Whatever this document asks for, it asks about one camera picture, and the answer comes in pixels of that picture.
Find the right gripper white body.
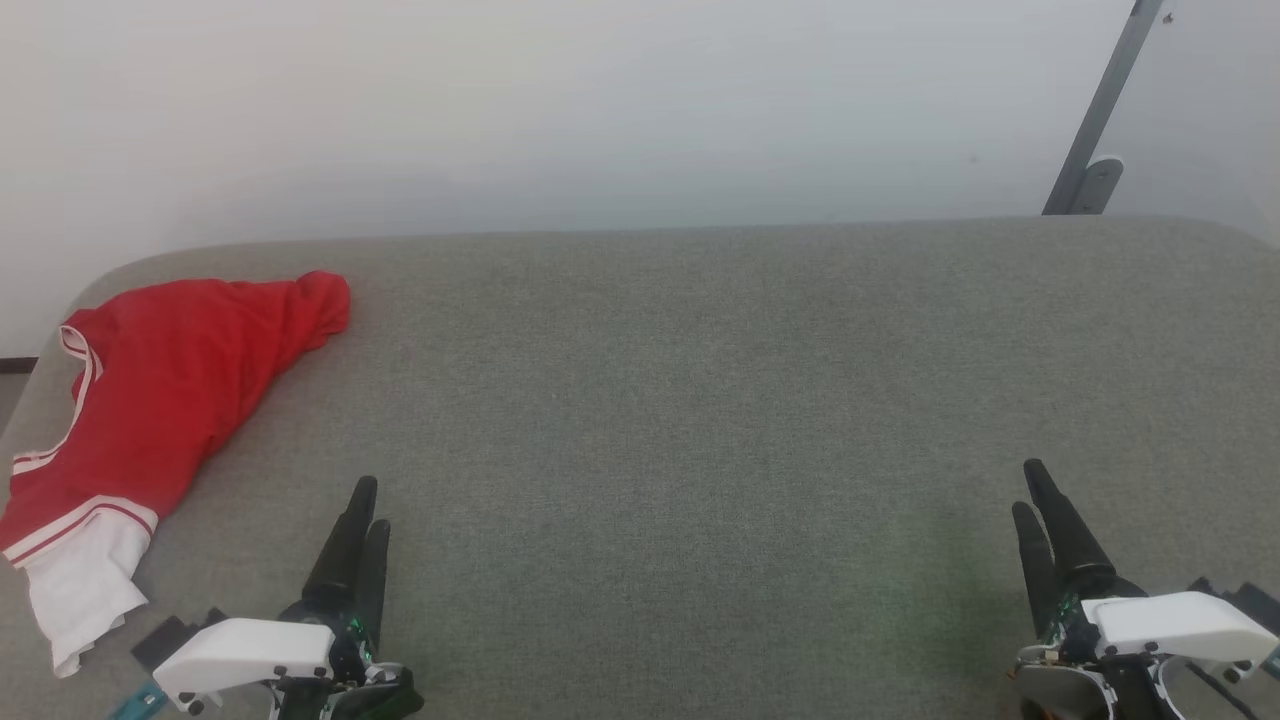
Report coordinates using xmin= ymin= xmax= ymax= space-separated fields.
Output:
xmin=1015 ymin=578 xmax=1280 ymax=720

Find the grey slanted metal bar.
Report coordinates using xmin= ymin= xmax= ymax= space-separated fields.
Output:
xmin=1042 ymin=0 xmax=1167 ymax=216

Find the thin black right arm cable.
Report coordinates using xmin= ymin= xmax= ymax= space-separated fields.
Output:
xmin=1185 ymin=660 xmax=1261 ymax=720

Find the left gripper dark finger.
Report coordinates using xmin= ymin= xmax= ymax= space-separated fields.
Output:
xmin=302 ymin=476 xmax=379 ymax=607
xmin=352 ymin=520 xmax=391 ymax=653

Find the grey metal bar bracket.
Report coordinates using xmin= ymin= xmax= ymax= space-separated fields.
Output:
xmin=1074 ymin=157 xmax=1125 ymax=216

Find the red and white basketball jersey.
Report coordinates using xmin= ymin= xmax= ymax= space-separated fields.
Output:
xmin=0 ymin=270 xmax=352 ymax=679

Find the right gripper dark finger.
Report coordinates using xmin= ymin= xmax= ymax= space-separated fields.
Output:
xmin=1012 ymin=502 xmax=1064 ymax=637
xmin=1024 ymin=459 xmax=1117 ymax=594

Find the grey fabric sofa cushion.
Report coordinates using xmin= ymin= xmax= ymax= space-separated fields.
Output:
xmin=0 ymin=215 xmax=1280 ymax=720

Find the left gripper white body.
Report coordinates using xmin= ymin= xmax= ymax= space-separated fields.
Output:
xmin=152 ymin=600 xmax=426 ymax=720

